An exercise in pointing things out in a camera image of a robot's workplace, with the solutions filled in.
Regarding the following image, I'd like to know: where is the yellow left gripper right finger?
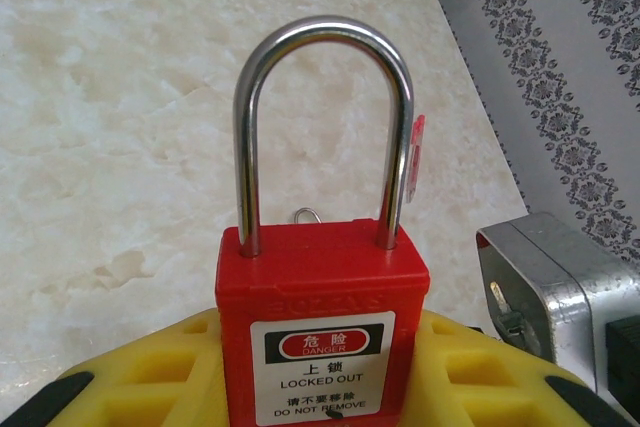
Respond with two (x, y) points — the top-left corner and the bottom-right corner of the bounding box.
(397, 307), (636, 427)

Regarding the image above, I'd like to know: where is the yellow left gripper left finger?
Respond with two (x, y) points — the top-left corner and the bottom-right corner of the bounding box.
(9, 309), (226, 427)

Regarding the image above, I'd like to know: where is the red safety padlock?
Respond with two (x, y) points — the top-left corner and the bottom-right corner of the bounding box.
(214, 14), (432, 427)

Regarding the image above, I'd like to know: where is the small brass key with ring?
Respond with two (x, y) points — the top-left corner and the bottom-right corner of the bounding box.
(293, 206), (322, 225)

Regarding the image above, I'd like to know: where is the red pen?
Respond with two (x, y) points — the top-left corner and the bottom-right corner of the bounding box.
(405, 113), (427, 204)

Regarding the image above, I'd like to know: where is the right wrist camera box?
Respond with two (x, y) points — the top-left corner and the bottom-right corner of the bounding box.
(475, 211), (640, 383)

